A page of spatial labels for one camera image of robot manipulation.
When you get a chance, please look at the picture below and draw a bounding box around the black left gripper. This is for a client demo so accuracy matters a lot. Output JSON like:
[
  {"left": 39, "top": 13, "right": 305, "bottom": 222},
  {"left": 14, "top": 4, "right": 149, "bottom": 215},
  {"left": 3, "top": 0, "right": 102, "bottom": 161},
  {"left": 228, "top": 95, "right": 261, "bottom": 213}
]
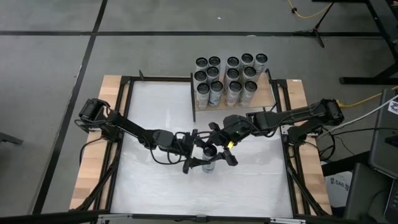
[{"left": 153, "top": 129, "right": 215, "bottom": 174}]

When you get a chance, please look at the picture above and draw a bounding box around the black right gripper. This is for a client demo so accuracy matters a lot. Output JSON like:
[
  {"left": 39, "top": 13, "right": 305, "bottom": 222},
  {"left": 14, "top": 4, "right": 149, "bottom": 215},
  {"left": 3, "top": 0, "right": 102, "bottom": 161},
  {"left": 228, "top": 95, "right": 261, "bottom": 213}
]
[{"left": 210, "top": 114, "right": 252, "bottom": 167}]

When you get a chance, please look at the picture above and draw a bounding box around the white Celsius Arctic Vibe can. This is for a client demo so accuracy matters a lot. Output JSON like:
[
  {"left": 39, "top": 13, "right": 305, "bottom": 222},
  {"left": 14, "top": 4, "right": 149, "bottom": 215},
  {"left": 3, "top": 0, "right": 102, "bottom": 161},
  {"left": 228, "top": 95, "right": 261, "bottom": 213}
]
[
  {"left": 253, "top": 53, "right": 269, "bottom": 78},
  {"left": 208, "top": 55, "right": 222, "bottom": 71},
  {"left": 210, "top": 80, "right": 224, "bottom": 107},
  {"left": 205, "top": 65, "right": 220, "bottom": 82},
  {"left": 201, "top": 144, "right": 218, "bottom": 174}
]

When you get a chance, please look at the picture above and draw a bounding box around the white Celsius Peach Vibe can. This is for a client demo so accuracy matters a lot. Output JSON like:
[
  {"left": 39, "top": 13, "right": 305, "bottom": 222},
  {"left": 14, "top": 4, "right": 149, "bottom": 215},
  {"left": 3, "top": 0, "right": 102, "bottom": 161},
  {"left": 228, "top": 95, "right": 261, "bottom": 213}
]
[
  {"left": 226, "top": 55, "right": 241, "bottom": 71},
  {"left": 226, "top": 80, "right": 243, "bottom": 108}
]

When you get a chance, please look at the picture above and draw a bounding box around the Celsius can with red band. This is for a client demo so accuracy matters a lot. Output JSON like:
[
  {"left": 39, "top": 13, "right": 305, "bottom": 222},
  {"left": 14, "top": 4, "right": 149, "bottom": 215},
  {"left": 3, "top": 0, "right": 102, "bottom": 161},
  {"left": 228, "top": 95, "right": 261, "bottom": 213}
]
[{"left": 224, "top": 68, "right": 240, "bottom": 86}]

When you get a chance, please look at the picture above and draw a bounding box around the white Celsius beverage can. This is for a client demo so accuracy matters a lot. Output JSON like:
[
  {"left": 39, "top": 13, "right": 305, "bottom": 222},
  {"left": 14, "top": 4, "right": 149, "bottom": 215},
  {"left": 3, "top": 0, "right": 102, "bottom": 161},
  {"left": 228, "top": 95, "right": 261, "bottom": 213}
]
[
  {"left": 239, "top": 52, "right": 254, "bottom": 69},
  {"left": 241, "top": 65, "right": 257, "bottom": 82}
]

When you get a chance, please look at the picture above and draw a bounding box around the white glossy table sheet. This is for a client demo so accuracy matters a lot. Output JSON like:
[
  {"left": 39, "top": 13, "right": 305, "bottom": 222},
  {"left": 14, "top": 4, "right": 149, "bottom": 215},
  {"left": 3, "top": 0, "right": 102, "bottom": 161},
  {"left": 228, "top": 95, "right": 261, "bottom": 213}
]
[{"left": 110, "top": 80, "right": 295, "bottom": 218}]

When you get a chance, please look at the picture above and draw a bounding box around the wooden tray board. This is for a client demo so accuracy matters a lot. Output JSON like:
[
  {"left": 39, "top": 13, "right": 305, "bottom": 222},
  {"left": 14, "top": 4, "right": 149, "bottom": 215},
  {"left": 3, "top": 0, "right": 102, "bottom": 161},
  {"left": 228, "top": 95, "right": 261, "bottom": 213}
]
[{"left": 188, "top": 72, "right": 277, "bottom": 123}]

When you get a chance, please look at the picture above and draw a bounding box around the white cardboard box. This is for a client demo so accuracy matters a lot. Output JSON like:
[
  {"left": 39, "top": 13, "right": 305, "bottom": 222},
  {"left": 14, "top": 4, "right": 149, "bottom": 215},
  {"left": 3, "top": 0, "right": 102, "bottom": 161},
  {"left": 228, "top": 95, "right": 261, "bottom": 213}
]
[{"left": 325, "top": 170, "right": 354, "bottom": 208}]

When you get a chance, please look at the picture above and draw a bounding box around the dark grey chair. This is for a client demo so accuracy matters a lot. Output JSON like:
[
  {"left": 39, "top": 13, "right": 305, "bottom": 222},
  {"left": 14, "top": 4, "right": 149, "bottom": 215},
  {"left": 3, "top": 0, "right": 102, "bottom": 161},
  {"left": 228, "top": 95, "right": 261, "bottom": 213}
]
[{"left": 343, "top": 163, "right": 392, "bottom": 220}]

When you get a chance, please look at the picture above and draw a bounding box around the black tripod stand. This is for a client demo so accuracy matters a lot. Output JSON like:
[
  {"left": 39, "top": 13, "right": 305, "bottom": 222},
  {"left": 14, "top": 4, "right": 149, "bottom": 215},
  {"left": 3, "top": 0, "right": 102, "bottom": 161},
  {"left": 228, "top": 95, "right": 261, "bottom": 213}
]
[{"left": 294, "top": 1, "right": 335, "bottom": 49}]

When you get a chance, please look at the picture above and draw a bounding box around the grey computer case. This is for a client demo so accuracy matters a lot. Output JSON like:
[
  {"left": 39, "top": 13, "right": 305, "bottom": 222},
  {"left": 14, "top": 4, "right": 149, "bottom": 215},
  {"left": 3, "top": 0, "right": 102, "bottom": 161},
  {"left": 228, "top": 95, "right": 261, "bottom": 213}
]
[{"left": 368, "top": 88, "right": 398, "bottom": 178}]

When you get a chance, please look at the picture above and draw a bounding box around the grey chair base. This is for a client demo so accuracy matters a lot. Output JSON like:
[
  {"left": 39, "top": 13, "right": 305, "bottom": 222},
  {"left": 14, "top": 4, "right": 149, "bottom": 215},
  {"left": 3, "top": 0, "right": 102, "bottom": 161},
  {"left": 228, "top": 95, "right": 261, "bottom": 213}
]
[{"left": 0, "top": 132, "right": 24, "bottom": 146}]

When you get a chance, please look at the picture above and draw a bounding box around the white cable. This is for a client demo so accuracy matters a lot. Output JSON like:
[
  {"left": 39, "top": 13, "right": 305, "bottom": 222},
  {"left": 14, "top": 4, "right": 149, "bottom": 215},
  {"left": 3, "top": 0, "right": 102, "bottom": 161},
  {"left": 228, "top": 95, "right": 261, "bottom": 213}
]
[{"left": 323, "top": 95, "right": 398, "bottom": 136}]

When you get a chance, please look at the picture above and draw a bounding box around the yellow plug with cable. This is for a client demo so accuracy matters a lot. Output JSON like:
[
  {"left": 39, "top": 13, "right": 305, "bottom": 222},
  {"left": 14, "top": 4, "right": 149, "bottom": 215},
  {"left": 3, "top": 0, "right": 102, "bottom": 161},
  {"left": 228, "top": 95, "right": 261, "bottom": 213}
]
[{"left": 337, "top": 83, "right": 398, "bottom": 110}]

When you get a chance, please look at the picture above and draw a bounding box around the black desk frame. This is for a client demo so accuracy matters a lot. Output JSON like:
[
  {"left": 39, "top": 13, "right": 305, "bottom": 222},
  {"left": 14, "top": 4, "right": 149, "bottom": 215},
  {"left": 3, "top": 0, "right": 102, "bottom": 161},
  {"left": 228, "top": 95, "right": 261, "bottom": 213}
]
[{"left": 312, "top": 0, "right": 398, "bottom": 86}]

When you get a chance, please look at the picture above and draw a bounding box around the thin yellow cable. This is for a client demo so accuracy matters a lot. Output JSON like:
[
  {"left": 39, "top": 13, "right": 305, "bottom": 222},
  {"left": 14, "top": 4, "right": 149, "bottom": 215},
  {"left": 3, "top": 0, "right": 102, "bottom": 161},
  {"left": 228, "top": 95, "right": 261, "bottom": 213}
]
[{"left": 287, "top": 0, "right": 335, "bottom": 19}]

